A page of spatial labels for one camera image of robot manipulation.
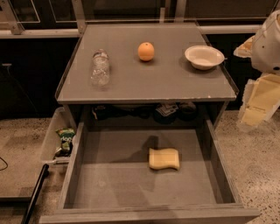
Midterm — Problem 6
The black pole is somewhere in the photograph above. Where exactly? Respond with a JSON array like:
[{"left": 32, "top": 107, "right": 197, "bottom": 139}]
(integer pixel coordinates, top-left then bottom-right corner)
[{"left": 21, "top": 164, "right": 49, "bottom": 224}]

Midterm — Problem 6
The white paper bowl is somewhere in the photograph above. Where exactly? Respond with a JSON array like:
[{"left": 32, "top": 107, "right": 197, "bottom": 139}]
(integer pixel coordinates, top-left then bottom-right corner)
[{"left": 185, "top": 45, "right": 225, "bottom": 71}]

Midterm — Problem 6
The clear plastic water bottle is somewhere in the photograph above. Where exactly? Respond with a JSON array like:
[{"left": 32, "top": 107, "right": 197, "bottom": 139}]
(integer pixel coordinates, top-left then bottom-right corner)
[{"left": 91, "top": 49, "right": 110, "bottom": 87}]

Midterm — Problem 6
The green chip bag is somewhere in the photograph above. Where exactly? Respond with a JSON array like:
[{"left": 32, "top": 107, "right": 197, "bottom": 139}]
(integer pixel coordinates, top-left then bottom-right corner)
[{"left": 55, "top": 128, "right": 75, "bottom": 157}]

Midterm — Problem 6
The orange fruit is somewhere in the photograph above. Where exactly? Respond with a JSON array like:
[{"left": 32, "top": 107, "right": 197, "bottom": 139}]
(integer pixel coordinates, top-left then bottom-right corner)
[{"left": 137, "top": 42, "right": 155, "bottom": 61}]

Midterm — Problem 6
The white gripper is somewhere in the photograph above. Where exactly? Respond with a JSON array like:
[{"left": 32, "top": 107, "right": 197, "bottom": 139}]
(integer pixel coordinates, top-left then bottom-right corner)
[{"left": 234, "top": 10, "right": 280, "bottom": 127}]

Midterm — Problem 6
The dark clutter inside cabinet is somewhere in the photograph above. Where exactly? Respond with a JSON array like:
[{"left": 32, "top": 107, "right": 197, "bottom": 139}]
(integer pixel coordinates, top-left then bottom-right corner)
[{"left": 91, "top": 102, "right": 199, "bottom": 124}]

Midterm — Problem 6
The yellow sponge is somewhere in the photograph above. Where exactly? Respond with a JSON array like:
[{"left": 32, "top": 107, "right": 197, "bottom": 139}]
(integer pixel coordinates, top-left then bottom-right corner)
[{"left": 149, "top": 148, "right": 180, "bottom": 170}]

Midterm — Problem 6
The metal window frame railing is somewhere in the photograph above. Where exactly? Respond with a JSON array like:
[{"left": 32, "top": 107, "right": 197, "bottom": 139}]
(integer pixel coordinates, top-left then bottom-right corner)
[{"left": 1, "top": 0, "right": 280, "bottom": 38}]

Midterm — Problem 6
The open grey top drawer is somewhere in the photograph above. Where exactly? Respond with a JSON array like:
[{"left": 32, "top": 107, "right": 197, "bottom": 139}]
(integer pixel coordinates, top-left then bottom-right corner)
[{"left": 39, "top": 119, "right": 259, "bottom": 224}]

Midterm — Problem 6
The grey cabinet with counter top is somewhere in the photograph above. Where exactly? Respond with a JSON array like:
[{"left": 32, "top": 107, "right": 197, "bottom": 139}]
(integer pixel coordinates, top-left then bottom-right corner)
[{"left": 54, "top": 22, "right": 240, "bottom": 132}]

